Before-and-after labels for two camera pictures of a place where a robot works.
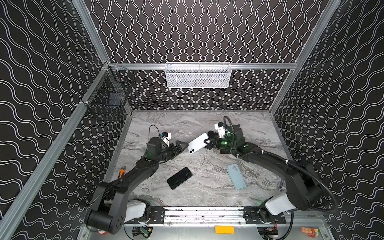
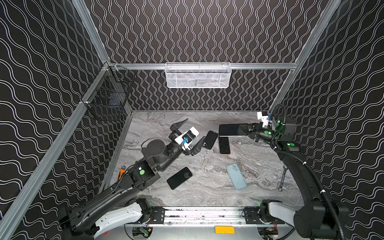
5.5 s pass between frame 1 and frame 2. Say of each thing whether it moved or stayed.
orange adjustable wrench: stayed
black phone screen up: stayed
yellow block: stayed
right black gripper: moved
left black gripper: moved
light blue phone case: stayed
